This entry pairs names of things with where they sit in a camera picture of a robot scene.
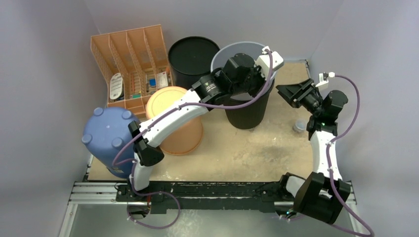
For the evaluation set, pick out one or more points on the small clear plastic cup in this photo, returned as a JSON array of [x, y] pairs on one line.
[[300, 125]]

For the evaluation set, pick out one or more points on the orange plastic bucket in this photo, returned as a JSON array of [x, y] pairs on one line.
[[175, 130]]

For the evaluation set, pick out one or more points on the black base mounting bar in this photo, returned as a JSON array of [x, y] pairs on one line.
[[266, 197]]

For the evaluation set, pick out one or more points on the large blue plastic bucket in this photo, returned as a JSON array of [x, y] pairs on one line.
[[106, 133]]

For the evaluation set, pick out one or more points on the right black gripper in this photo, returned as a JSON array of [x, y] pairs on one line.
[[297, 95]]

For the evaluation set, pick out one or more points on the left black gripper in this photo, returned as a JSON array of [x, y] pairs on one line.
[[257, 70]]

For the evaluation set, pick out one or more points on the dark navy cylindrical bin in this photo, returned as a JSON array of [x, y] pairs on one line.
[[190, 59]]

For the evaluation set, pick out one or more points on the white oval package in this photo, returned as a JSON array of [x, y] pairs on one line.
[[116, 87]]

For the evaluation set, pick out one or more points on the black ribbed bin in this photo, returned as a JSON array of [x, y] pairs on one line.
[[250, 116]]

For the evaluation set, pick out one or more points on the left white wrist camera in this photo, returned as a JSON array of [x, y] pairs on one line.
[[269, 62]]

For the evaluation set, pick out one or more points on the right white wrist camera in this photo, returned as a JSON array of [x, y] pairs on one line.
[[324, 80]]

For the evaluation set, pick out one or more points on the aluminium frame rail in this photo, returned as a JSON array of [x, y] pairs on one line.
[[97, 193]]

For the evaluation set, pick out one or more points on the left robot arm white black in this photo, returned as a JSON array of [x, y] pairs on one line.
[[235, 86]]

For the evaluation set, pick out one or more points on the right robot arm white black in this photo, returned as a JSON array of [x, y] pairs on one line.
[[319, 196]]

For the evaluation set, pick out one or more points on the small boxes in organizer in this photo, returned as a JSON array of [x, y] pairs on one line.
[[148, 84]]

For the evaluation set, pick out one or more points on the orange plastic file organizer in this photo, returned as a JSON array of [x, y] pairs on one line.
[[138, 50]]

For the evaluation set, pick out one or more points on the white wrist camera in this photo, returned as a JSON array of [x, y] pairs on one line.
[[324, 80], [269, 62]]

